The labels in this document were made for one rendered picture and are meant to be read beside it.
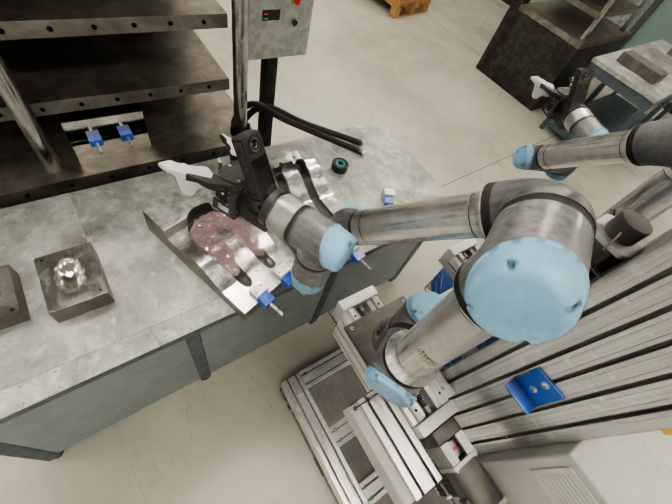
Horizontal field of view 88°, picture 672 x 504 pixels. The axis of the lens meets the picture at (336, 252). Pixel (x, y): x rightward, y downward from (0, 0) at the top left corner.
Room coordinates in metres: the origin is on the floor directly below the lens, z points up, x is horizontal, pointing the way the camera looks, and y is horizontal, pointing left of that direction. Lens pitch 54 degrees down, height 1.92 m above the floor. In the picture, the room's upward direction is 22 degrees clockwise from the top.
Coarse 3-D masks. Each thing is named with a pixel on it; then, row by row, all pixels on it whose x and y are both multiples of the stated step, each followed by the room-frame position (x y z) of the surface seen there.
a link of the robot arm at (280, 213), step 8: (280, 200) 0.38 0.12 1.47; (288, 200) 0.39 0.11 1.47; (296, 200) 0.40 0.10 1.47; (272, 208) 0.37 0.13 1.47; (280, 208) 0.37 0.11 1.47; (288, 208) 0.37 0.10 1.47; (296, 208) 0.38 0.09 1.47; (272, 216) 0.36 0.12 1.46; (280, 216) 0.36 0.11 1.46; (288, 216) 0.36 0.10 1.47; (272, 224) 0.35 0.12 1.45; (280, 224) 0.35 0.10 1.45; (272, 232) 0.35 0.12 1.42; (280, 232) 0.34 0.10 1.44
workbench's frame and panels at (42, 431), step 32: (384, 256) 1.11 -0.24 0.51; (352, 288) 1.01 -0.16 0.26; (224, 320) 0.40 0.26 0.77; (256, 320) 0.55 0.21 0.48; (288, 320) 0.69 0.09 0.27; (160, 352) 0.26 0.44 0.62; (192, 352) 0.33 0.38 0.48; (224, 352) 0.43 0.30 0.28; (96, 384) 0.10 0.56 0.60; (128, 384) 0.15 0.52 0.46; (160, 384) 0.21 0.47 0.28; (32, 416) -0.04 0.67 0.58; (64, 416) -0.01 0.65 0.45; (96, 416) 0.03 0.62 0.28; (0, 448) -0.14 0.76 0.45; (32, 448) -0.13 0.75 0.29; (64, 448) -0.11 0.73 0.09
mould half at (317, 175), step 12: (276, 156) 1.13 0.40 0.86; (288, 156) 1.16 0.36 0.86; (288, 168) 1.02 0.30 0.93; (312, 168) 1.07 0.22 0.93; (288, 180) 0.96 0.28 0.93; (300, 180) 0.99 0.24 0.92; (312, 180) 1.02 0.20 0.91; (324, 180) 1.06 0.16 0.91; (300, 192) 0.95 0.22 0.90; (324, 192) 1.01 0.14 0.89; (312, 204) 0.93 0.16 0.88; (336, 204) 0.98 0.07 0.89
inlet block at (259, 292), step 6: (258, 282) 0.52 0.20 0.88; (252, 288) 0.49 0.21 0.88; (258, 288) 0.50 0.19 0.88; (264, 288) 0.51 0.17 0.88; (252, 294) 0.48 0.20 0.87; (258, 294) 0.48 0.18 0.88; (264, 294) 0.50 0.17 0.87; (270, 294) 0.50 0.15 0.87; (258, 300) 0.47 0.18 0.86; (264, 300) 0.48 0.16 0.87; (270, 300) 0.48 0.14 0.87; (264, 306) 0.46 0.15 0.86; (282, 312) 0.47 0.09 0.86
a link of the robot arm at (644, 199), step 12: (648, 180) 0.88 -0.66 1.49; (660, 180) 0.85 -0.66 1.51; (636, 192) 0.87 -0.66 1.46; (648, 192) 0.85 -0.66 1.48; (660, 192) 0.84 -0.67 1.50; (624, 204) 0.86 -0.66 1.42; (636, 204) 0.84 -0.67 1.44; (648, 204) 0.83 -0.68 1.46; (660, 204) 0.83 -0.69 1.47; (600, 216) 0.88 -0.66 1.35; (648, 216) 0.83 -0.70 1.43
